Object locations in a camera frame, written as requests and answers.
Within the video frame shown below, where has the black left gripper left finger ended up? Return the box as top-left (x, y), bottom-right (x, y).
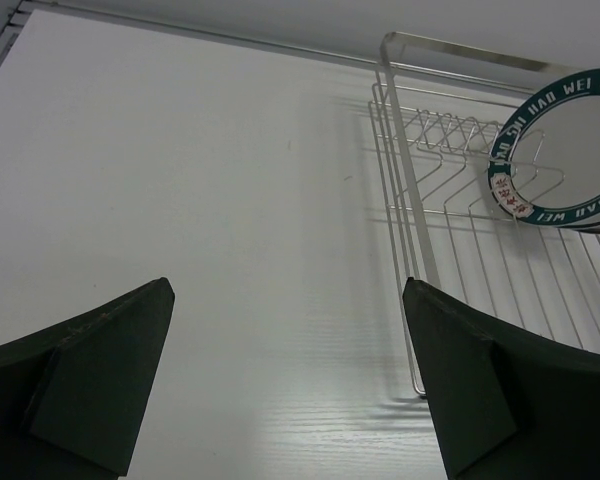
top-left (0, 278), bottom-right (175, 477)

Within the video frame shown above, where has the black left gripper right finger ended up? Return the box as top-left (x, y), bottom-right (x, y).
top-left (403, 278), bottom-right (600, 479)

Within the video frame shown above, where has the green rimmed white plate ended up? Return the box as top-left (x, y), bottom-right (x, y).
top-left (487, 68), bottom-right (600, 234)

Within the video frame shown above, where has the metal wire dish rack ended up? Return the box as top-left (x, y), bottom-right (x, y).
top-left (366, 30), bottom-right (600, 401)

